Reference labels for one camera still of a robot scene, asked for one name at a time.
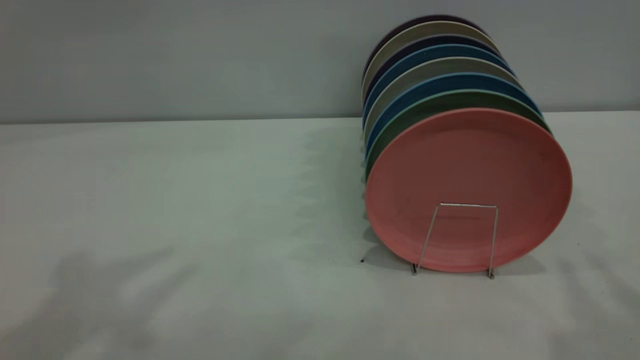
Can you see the blue round plate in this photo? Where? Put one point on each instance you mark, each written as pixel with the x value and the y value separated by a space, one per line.
pixel 450 83
pixel 430 51

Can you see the dark purple round plate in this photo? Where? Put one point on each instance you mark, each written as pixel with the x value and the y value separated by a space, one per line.
pixel 425 19
pixel 425 40

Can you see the pink round plate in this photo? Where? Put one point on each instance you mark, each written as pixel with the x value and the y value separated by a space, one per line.
pixel 465 165

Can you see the green round plate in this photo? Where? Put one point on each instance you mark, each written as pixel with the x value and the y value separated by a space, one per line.
pixel 450 102

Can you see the beige round plate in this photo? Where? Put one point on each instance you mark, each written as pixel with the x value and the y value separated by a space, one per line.
pixel 425 28
pixel 440 65

